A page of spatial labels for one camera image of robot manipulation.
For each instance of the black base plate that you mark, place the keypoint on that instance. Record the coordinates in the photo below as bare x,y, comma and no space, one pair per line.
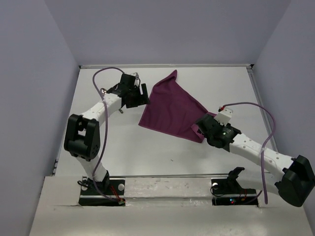
112,195
228,192

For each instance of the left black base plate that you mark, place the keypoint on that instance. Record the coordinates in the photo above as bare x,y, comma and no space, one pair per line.
112,195

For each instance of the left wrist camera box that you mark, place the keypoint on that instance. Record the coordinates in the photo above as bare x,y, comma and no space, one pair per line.
137,79

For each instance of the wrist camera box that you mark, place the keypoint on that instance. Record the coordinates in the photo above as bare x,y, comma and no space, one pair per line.
137,79
224,115

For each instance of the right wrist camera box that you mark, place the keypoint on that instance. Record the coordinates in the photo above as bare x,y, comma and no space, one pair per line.
224,115

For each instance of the purple cloth napkin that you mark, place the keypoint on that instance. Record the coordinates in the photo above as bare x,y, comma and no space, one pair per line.
173,111

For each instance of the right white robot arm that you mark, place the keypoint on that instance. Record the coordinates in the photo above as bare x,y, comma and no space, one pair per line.
291,178

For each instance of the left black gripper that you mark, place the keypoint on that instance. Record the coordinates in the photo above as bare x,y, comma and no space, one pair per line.
142,100

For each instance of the metal spoon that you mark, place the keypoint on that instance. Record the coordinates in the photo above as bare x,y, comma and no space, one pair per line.
113,102

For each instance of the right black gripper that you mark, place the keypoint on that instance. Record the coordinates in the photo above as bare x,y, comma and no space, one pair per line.
216,122

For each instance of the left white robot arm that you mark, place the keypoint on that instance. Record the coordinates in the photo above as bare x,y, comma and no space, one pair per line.
82,137

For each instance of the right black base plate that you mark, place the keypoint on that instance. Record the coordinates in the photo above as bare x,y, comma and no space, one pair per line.
228,192

